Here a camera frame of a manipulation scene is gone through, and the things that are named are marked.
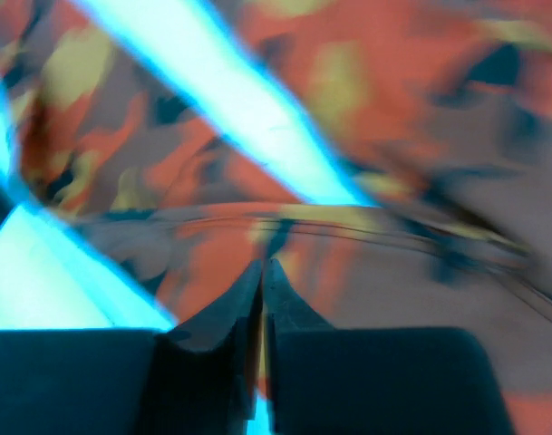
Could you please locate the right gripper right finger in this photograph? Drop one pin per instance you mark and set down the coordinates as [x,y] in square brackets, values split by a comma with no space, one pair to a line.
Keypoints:
[324,380]

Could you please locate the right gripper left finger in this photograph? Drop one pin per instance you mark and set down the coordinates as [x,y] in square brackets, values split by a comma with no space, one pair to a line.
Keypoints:
[203,372]

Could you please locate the orange camouflage trousers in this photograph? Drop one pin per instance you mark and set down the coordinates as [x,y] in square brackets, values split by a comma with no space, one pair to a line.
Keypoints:
[395,157]

